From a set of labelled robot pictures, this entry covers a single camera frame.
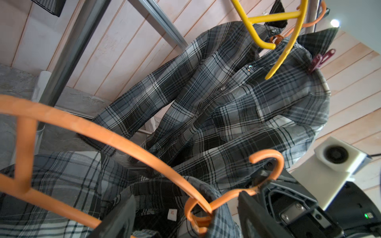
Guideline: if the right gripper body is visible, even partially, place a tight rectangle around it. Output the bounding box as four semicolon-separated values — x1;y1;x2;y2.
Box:
253;170;344;238

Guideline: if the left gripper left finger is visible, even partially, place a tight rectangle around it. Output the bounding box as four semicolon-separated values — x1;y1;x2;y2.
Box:
88;195;137;238

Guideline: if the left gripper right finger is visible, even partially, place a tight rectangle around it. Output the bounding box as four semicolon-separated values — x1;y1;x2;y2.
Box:
238;191;286;238

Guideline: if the grey plaid shirt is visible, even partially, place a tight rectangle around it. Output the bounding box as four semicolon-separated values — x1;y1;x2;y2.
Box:
0;150;242;238
93;21;338;191

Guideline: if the orange hanger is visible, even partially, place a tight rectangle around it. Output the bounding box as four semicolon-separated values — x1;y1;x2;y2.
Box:
269;0;327;46
0;94;285;236

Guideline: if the yellow plastic hanger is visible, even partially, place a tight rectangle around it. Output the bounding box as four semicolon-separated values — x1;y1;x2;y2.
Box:
230;0;310;81

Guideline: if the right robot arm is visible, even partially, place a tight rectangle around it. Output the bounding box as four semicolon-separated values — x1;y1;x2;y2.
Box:
254;170;381;238

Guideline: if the pink clothespin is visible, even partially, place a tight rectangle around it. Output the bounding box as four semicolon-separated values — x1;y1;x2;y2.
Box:
308;49;336;73

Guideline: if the metal clothes rack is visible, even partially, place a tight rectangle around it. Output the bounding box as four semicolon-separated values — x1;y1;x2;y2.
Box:
31;0;188;107

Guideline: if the black mesh shelf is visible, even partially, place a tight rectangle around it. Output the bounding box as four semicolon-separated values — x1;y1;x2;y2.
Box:
32;0;66;17

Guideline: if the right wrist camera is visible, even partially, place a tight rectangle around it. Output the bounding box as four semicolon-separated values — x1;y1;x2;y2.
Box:
291;136;372;210

